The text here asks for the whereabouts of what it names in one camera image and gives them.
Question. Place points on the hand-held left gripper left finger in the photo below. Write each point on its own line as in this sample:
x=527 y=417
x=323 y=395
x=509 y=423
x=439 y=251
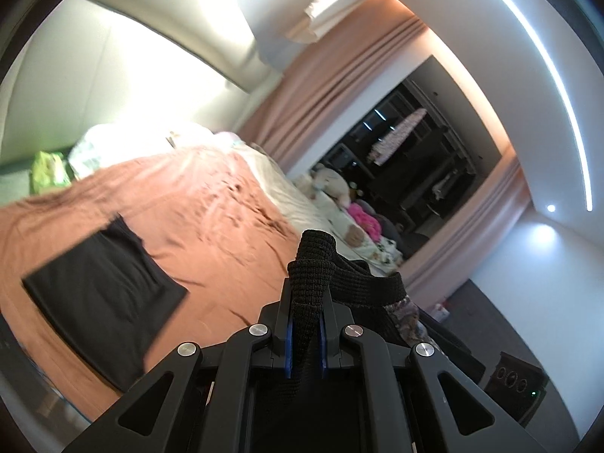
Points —
x=289 y=344

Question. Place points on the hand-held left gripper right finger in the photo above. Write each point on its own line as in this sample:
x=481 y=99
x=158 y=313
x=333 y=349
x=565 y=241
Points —
x=322 y=342

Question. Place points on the black T-shirt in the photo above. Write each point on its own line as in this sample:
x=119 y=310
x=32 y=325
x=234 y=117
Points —
x=311 y=264

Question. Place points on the folded black clothes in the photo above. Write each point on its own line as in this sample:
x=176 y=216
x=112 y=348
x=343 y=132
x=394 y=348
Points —
x=104 y=292

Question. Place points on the bear print pillow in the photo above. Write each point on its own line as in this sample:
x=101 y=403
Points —
x=354 y=235

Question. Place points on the pink plush cloth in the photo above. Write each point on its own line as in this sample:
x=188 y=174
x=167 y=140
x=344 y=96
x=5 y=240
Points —
x=365 y=219

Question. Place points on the cream duvet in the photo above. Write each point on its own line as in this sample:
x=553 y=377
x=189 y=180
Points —
x=292 y=188

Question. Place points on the brown blanket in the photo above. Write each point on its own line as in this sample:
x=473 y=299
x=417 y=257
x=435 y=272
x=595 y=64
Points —
x=203 y=212

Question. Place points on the cream plush toy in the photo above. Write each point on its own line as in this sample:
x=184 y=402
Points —
x=330 y=181

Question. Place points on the black hanging coat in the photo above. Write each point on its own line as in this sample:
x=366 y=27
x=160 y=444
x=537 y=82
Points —
x=424 y=184

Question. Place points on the pink curtain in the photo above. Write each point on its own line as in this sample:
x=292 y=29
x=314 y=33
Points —
x=339 y=89
x=476 y=226

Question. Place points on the black box with dials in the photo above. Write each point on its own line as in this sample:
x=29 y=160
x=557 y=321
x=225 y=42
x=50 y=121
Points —
x=516 y=384

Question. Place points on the floral hanging garment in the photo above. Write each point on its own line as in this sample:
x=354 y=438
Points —
x=401 y=134

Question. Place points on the round ceiling spotlight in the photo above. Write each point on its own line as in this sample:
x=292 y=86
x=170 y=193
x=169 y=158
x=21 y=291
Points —
x=550 y=208

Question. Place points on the green bag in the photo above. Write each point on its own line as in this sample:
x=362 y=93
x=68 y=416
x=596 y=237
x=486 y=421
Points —
x=49 y=172

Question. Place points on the cream padded headboard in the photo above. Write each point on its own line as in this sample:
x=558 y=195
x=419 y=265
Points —
x=118 y=80

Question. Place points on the white hanging cloth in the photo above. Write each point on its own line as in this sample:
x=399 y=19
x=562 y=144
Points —
x=339 y=0

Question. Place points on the ceiling light strip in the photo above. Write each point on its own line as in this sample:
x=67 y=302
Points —
x=557 y=80

